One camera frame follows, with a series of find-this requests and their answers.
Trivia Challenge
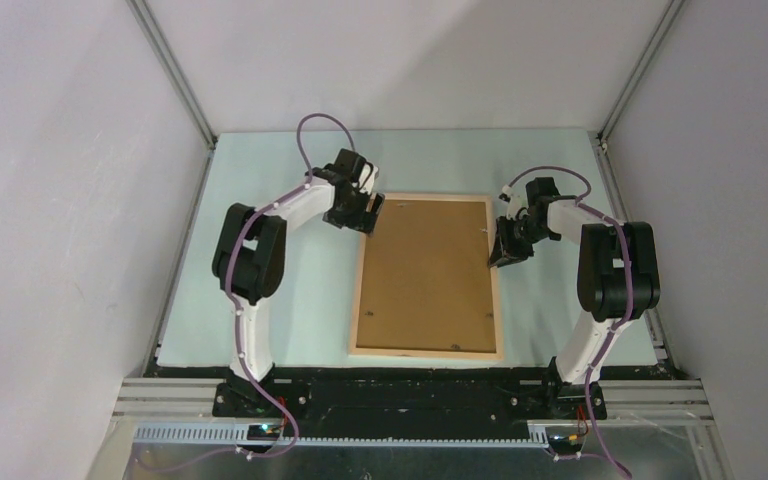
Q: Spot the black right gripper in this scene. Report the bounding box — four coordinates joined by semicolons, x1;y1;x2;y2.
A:
489;214;555;268

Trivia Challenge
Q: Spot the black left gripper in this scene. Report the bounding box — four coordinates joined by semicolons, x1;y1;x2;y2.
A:
324;185;384;238

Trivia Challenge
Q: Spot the light wooden picture frame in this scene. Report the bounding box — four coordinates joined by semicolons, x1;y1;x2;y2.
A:
348;192;506;362

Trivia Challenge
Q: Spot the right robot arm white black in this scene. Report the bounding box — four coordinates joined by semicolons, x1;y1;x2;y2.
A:
488;177;660;418

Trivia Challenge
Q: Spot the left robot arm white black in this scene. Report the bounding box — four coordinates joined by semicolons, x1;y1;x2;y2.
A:
211;149;385;417

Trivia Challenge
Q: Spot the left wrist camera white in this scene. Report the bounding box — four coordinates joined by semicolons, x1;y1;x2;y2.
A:
358;162;379;194

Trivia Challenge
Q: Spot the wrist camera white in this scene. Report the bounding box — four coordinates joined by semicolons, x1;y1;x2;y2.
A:
499;184;529;221
358;162;379;194

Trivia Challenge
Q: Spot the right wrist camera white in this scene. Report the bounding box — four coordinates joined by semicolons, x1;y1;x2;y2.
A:
499;184;529;221

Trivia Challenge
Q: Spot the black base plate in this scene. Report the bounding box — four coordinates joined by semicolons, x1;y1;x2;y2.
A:
212;367;607;441

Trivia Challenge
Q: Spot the right aluminium corner rail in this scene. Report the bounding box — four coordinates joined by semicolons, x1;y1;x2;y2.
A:
597;0;687;144

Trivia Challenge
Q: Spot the aluminium corner rail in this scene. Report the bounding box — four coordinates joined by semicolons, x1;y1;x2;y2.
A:
597;0;687;144
126;0;218;150

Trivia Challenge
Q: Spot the left aluminium corner rail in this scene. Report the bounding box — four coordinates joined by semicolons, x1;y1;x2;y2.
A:
126;0;218;150

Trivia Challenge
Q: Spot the front aluminium rail frame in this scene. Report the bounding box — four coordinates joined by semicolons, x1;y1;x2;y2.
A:
89;367;733;479

